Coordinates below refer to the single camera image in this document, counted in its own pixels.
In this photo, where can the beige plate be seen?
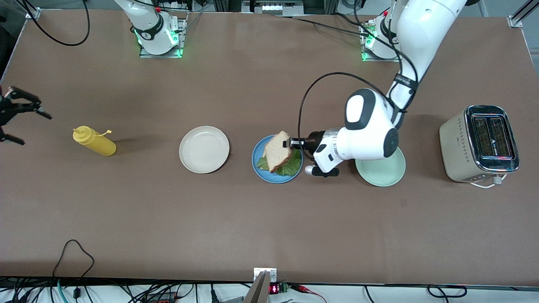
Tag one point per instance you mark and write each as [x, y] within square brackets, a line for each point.
[204, 149]

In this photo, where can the metal table corner bracket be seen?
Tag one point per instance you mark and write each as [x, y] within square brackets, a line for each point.
[33, 14]
[514, 21]

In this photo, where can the small red digit display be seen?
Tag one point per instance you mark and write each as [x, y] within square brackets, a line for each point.
[274, 289]

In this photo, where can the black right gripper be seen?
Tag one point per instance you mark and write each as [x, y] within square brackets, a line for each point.
[9, 106]

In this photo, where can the light green plate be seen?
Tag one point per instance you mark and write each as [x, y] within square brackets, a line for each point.
[383, 174]

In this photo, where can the black power strip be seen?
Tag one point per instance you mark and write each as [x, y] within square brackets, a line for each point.
[162, 297]

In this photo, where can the yellow squeeze bottle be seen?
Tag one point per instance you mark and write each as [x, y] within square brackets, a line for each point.
[101, 145]

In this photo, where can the red clip lead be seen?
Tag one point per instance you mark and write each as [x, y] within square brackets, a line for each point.
[307, 289]

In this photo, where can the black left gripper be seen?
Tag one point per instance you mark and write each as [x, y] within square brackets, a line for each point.
[313, 140]

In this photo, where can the blue plate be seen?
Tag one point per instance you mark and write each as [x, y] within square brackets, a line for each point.
[273, 180]

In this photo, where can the grey metal camera mount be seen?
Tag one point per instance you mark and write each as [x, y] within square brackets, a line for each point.
[261, 286]

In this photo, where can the green lettuce leaf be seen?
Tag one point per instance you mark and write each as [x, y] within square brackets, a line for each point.
[292, 168]

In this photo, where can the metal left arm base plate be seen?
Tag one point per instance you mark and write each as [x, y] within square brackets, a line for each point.
[372, 59]

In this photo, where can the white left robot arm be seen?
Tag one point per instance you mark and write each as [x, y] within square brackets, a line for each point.
[421, 29]

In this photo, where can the cream and chrome toaster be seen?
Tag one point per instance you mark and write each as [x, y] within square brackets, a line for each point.
[454, 147]

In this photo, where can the metal electronics box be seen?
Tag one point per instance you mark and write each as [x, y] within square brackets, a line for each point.
[273, 7]

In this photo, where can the toasted bread slice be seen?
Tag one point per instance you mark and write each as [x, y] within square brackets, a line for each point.
[278, 149]

